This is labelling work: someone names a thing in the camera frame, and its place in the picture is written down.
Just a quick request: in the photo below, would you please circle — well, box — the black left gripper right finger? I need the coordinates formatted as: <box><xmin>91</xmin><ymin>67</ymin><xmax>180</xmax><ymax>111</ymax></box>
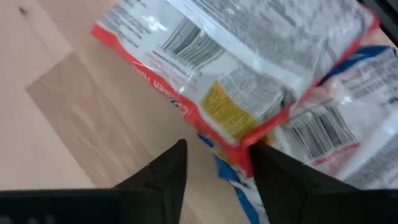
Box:
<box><xmin>249</xmin><ymin>142</ymin><xmax>398</xmax><ymax>224</ymax></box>

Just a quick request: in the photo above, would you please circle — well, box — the black aluminium table frame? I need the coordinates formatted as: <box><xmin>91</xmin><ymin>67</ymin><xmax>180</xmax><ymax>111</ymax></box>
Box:
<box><xmin>360</xmin><ymin>0</ymin><xmax>398</xmax><ymax>47</ymax></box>

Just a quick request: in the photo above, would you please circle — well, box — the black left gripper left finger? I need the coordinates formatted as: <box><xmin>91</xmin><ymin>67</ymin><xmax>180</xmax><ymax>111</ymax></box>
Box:
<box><xmin>0</xmin><ymin>139</ymin><xmax>188</xmax><ymax>224</ymax></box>

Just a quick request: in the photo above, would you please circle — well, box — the blue Maruchan ramen pack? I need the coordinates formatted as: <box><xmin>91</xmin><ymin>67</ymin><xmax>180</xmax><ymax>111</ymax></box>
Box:
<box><xmin>198</xmin><ymin>45</ymin><xmax>398</xmax><ymax>224</ymax></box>

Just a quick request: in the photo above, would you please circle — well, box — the orange Maruchan ramen pack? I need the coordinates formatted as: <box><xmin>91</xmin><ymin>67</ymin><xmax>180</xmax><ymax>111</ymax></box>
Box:
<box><xmin>89</xmin><ymin>0</ymin><xmax>381</xmax><ymax>179</ymax></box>

